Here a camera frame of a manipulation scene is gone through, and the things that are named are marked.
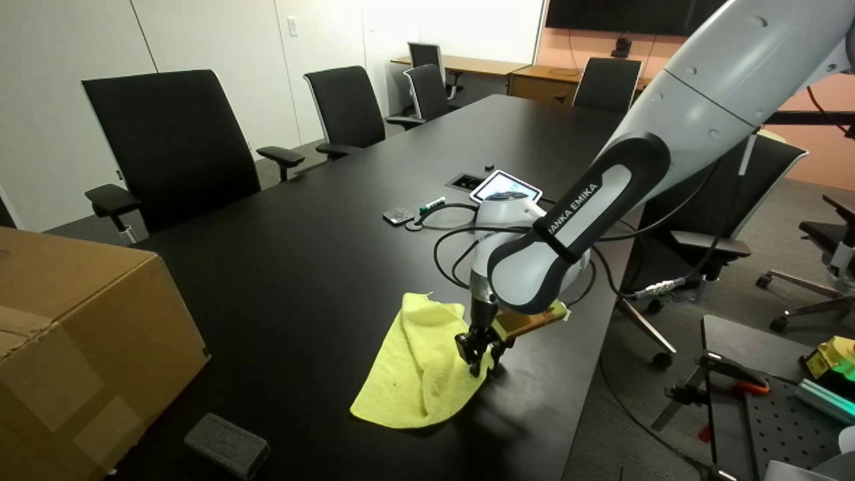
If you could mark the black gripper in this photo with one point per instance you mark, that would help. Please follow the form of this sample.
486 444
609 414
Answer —
483 308

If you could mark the yellow terry cloth towel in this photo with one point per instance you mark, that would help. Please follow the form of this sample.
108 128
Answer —
417 366

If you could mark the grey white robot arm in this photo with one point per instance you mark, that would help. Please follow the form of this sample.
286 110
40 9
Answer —
711 89

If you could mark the small grey adapter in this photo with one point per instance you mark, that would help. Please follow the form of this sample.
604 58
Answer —
431 205

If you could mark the white screen tablet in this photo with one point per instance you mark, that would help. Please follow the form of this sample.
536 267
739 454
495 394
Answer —
509 186

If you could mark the black table outlet box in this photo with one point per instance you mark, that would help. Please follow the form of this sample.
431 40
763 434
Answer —
469 181

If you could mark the dark grey padded armrest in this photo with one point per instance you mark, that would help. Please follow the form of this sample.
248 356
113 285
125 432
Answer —
228 442

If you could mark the dark wooden cabinet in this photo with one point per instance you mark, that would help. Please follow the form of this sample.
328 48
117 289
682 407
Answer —
550 85

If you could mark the light wooden desk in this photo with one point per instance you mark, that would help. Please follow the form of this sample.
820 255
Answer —
481 65

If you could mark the black perforated metal plate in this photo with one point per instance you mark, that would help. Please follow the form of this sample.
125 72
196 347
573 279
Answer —
783 438

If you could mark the black webcam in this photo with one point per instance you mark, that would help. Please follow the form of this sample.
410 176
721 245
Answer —
622 48

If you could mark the black chair with silver legs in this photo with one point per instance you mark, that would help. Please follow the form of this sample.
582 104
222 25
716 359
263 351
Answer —
764 170
823 235

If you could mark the teal flat tool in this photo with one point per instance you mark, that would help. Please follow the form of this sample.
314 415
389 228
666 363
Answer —
823 399

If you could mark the green yellow box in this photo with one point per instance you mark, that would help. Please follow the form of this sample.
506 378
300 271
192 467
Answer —
832 356

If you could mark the large black office chair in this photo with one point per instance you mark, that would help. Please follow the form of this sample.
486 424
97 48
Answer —
168 142

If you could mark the white round object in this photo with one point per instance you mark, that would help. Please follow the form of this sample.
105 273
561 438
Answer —
847 440

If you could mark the brown cardboard box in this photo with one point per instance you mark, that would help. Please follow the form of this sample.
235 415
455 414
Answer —
80 356

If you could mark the tan wrist camera box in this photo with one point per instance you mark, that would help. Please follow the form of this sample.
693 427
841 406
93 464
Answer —
529 320

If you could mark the black wall television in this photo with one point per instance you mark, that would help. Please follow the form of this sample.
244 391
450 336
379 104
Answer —
642 15

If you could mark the white wall light switch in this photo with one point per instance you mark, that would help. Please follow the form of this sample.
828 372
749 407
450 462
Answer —
292 25

